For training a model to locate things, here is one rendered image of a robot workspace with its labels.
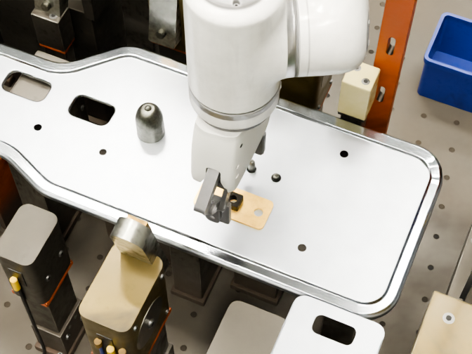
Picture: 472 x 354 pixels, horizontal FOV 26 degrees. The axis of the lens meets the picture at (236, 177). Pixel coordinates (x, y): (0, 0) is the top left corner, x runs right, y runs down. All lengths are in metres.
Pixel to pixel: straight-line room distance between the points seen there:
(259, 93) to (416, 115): 0.71
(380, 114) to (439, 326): 0.32
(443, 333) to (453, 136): 0.60
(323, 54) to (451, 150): 0.72
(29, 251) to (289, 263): 0.28
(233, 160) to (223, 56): 0.15
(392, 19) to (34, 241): 0.45
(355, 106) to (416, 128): 0.40
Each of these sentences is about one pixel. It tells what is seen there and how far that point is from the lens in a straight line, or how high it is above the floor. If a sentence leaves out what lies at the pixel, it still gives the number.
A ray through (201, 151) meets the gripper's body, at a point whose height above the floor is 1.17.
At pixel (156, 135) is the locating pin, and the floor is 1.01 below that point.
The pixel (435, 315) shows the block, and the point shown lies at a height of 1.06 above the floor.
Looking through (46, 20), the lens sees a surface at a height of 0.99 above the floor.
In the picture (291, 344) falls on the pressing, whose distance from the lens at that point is 1.06.
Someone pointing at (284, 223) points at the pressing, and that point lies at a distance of 1.12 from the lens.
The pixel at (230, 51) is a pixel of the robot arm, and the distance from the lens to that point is 0.83.
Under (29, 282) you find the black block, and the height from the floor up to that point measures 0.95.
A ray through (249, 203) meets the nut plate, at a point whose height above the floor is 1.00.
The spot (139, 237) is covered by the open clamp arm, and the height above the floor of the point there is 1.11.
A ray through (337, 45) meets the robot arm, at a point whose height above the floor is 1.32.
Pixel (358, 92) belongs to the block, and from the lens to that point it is 1.15.
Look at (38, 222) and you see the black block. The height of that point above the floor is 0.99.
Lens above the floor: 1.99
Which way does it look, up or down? 59 degrees down
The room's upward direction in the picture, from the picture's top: straight up
